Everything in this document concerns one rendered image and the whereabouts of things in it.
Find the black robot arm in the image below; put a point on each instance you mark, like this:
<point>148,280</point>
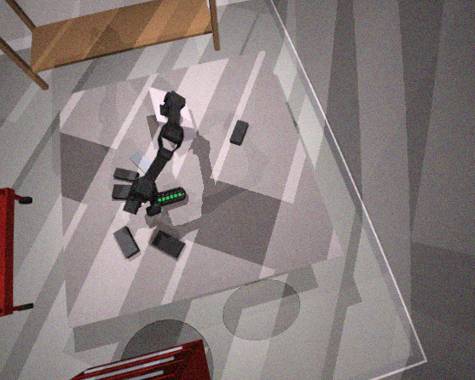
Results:
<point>142,188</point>

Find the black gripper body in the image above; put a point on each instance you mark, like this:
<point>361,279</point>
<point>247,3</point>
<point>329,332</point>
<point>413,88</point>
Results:
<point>154,209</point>

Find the dark grey controller unit with green rocker switches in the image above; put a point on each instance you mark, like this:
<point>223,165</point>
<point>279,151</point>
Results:
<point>170,196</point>

